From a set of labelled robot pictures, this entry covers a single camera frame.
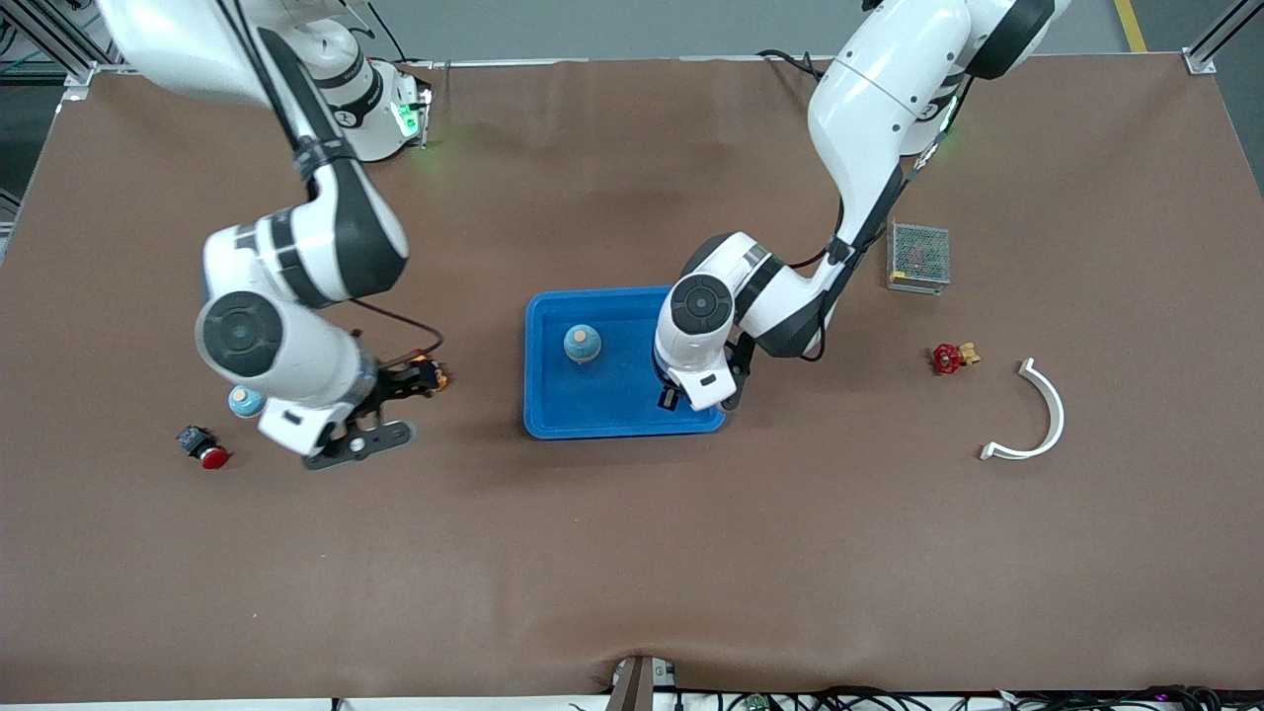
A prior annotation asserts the blue plastic tray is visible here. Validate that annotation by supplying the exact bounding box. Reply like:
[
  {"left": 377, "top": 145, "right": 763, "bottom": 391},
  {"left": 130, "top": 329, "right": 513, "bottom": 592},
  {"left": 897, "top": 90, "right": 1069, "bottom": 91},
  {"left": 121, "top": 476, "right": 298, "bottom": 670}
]
[{"left": 523, "top": 285, "right": 729, "bottom": 440}]

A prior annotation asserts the small red orange push button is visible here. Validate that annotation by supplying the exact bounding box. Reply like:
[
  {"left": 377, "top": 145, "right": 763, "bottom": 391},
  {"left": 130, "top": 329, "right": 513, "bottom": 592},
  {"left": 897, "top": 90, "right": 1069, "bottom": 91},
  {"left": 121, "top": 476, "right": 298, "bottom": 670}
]
[{"left": 405, "top": 348, "right": 451, "bottom": 393}]

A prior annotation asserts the red mushroom push button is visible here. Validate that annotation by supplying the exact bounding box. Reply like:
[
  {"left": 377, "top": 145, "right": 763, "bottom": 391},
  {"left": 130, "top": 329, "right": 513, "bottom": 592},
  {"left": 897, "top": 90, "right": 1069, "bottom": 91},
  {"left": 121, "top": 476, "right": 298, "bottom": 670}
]
[{"left": 176, "top": 425, "right": 231, "bottom": 471}]

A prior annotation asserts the brown table cover mat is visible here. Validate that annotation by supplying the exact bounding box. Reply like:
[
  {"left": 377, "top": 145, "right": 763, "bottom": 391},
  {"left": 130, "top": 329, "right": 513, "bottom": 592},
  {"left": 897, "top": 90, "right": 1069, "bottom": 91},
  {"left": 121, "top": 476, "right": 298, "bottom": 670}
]
[{"left": 0, "top": 54, "right": 1264, "bottom": 704}]

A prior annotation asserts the metal mesh power supply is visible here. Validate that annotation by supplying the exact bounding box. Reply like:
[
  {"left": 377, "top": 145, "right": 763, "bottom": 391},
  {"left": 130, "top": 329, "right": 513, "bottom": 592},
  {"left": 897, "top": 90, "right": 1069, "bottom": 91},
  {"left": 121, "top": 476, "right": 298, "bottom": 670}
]
[{"left": 886, "top": 219, "right": 952, "bottom": 296}]

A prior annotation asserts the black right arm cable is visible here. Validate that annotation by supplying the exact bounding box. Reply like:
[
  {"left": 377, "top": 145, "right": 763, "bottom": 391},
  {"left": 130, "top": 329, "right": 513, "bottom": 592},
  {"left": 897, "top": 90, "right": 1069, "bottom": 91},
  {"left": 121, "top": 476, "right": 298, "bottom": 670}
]
[{"left": 222, "top": 0, "right": 444, "bottom": 371}]

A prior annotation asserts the red handle brass valve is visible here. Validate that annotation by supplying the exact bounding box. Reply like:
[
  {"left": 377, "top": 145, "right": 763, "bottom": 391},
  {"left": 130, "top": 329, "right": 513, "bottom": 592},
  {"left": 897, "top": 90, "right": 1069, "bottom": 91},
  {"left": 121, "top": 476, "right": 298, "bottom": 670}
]
[{"left": 929, "top": 341, "right": 982, "bottom": 376}]

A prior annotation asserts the grey camera stand post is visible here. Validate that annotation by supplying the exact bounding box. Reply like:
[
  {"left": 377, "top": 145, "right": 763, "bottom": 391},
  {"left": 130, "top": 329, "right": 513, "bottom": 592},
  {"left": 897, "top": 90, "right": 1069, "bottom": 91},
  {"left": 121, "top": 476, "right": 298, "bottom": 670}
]
[{"left": 604, "top": 655, "right": 678, "bottom": 711}]

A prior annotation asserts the white curved plastic bracket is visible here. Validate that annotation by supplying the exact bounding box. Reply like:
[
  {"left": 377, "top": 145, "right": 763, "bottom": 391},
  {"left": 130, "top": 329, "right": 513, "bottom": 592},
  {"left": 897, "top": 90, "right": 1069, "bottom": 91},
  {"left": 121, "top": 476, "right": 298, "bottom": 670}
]
[{"left": 978, "top": 357, "right": 1067, "bottom": 462}]

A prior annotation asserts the black left base cable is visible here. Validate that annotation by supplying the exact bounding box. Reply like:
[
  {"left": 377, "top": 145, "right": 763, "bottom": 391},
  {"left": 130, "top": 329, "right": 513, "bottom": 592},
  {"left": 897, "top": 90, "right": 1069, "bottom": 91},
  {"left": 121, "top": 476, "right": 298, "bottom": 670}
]
[{"left": 757, "top": 48, "right": 830, "bottom": 80}]

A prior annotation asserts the black cable tangle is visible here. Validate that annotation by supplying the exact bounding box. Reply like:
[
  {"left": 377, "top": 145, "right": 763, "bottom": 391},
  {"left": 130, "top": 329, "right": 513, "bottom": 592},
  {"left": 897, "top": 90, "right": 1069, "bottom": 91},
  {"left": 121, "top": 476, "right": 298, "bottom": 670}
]
[{"left": 681, "top": 684, "right": 1225, "bottom": 711}]

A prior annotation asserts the aluminium frame with bracket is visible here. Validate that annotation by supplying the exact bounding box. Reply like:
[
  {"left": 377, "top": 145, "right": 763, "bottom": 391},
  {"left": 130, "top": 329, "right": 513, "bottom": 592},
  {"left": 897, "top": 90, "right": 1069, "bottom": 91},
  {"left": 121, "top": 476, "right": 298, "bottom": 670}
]
[
  {"left": 1183, "top": 0, "right": 1264, "bottom": 76},
  {"left": 0, "top": 0, "right": 129, "bottom": 100}
]

